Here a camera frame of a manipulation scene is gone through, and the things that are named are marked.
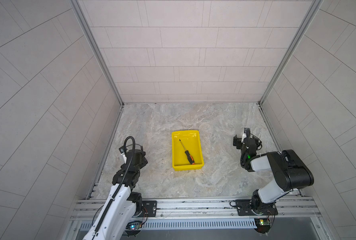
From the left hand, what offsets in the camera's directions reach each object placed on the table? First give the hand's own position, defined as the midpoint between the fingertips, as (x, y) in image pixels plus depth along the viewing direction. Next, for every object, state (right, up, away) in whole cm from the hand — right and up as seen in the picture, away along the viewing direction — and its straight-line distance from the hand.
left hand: (141, 156), depth 83 cm
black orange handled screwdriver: (+28, -2, +3) cm, 28 cm away
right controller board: (+61, -28, -15) cm, 69 cm away
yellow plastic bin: (+28, +7, +13) cm, 32 cm away
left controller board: (+2, -25, -19) cm, 31 cm away
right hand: (+62, +11, +11) cm, 64 cm away
